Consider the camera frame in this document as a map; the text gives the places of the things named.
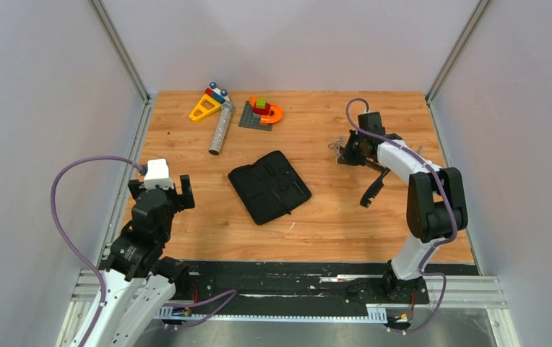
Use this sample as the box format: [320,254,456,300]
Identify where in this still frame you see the orange curved toy block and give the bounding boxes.
[249,96,283,125]

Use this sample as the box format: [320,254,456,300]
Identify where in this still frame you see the black zip tool case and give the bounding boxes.
[228,150,312,226]

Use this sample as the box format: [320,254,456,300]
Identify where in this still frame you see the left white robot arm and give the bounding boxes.
[71,175,195,346]

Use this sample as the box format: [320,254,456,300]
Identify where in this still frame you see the aluminium frame rail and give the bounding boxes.
[89,0,152,101]

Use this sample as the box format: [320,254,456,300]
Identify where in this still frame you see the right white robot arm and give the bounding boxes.
[337,130,467,302]

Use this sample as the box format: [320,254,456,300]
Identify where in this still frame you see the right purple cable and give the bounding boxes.
[345,98,459,335]

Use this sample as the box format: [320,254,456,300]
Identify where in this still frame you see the green toy cube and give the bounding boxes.
[255,98,267,109]

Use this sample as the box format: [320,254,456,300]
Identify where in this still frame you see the red toy block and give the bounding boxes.
[252,102,271,116]

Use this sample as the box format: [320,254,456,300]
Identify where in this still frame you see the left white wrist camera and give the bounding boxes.
[143,158,175,190]

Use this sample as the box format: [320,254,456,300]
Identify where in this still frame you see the yellow triangle toy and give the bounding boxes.
[189,94,222,122]

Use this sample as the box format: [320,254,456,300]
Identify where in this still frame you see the red blue toy car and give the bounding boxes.
[204,82,230,104]

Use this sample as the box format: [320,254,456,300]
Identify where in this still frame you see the silver glitter cylinder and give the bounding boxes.
[208,100,235,155]

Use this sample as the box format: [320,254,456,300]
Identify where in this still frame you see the silver thinning scissors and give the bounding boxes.
[328,136,345,166]

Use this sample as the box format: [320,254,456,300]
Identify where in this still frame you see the grey building block baseplate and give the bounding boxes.
[238,101,273,131]

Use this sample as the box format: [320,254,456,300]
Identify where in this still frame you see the black folding comb razor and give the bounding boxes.
[359,160,391,208]

